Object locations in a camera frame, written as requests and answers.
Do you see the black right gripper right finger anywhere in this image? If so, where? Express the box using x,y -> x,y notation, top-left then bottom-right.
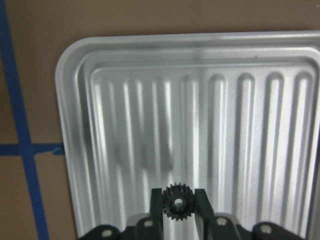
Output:
194,188 -> 240,240

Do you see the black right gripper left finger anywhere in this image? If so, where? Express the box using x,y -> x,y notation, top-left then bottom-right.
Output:
134,188 -> 164,240

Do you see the small black bearing gear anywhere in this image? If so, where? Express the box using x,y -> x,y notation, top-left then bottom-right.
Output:
162,183 -> 195,221

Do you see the silver ribbed metal tray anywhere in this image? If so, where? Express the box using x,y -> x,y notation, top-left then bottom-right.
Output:
55,31 -> 320,240

